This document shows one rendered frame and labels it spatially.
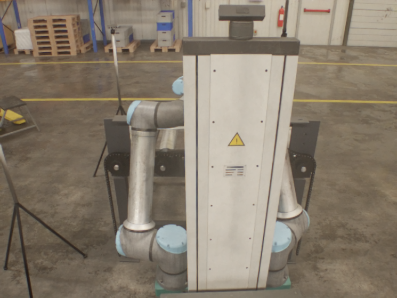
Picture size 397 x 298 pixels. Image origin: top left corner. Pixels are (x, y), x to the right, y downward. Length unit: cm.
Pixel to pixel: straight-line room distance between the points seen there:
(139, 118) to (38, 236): 193
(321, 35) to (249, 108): 1056
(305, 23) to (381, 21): 242
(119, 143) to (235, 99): 125
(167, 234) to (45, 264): 151
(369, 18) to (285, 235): 1080
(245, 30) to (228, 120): 28
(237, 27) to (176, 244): 95
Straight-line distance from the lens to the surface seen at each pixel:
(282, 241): 157
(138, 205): 154
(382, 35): 1234
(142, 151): 148
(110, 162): 220
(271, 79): 104
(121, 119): 206
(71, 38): 992
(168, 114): 143
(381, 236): 325
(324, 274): 274
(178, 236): 155
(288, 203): 166
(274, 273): 169
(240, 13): 100
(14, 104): 495
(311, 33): 1146
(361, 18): 1193
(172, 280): 165
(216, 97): 103
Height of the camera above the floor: 195
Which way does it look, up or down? 28 degrees down
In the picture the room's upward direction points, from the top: straight up
